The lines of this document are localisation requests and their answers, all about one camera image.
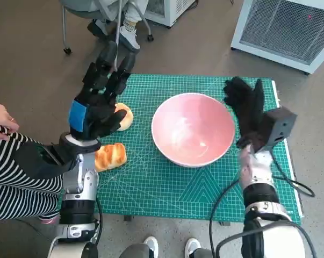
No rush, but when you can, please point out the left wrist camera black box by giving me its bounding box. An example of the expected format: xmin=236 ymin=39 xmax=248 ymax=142
xmin=15 ymin=141 xmax=79 ymax=180

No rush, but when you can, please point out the pink bowl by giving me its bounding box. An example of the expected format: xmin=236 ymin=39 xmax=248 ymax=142
xmin=150 ymin=92 xmax=235 ymax=168

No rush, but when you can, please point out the person beside table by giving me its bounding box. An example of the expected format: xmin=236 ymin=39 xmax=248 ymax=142
xmin=0 ymin=94 xmax=64 ymax=225

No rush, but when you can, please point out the grey office chair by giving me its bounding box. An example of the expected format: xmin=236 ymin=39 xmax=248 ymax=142
xmin=58 ymin=0 xmax=155 ymax=72

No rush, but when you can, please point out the person's hand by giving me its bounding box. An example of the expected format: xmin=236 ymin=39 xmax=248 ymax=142
xmin=0 ymin=104 xmax=19 ymax=140

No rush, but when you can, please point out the white sneaker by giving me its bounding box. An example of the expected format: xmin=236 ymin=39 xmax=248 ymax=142
xmin=185 ymin=238 xmax=203 ymax=258
xmin=144 ymin=236 xmax=160 ymax=258

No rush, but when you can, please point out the black camera cable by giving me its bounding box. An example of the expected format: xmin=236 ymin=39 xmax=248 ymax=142
xmin=269 ymin=150 xmax=316 ymax=198

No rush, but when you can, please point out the green cutting mat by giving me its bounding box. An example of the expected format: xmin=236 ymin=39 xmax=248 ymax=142
xmin=93 ymin=74 xmax=304 ymax=226

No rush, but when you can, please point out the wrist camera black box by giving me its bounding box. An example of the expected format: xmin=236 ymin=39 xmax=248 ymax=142
xmin=254 ymin=105 xmax=298 ymax=154
xmin=15 ymin=141 xmax=79 ymax=180

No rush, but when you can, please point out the right robot hand black glove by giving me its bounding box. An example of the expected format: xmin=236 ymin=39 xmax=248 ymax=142
xmin=222 ymin=76 xmax=271 ymax=148

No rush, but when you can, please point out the left robot hand blue tape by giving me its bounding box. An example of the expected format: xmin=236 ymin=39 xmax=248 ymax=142
xmin=68 ymin=40 xmax=138 ymax=142

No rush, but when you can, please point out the small white mesh cabinet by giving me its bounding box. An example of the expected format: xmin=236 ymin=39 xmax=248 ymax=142
xmin=144 ymin=0 xmax=199 ymax=27

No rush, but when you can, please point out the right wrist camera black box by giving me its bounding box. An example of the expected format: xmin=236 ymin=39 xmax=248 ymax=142
xmin=254 ymin=105 xmax=298 ymax=154

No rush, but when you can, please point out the round toy bread bun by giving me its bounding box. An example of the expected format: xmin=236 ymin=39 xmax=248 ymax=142
xmin=113 ymin=103 xmax=134 ymax=132

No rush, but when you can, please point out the large white mesh cabinet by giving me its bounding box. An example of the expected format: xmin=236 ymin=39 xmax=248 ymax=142
xmin=231 ymin=0 xmax=324 ymax=76

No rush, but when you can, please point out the grey leg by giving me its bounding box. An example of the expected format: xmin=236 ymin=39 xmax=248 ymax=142
xmin=191 ymin=247 xmax=215 ymax=258
xmin=120 ymin=243 xmax=152 ymax=258

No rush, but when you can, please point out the toy bread loaf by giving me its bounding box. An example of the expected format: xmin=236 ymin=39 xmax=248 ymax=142
xmin=94 ymin=142 xmax=128 ymax=173

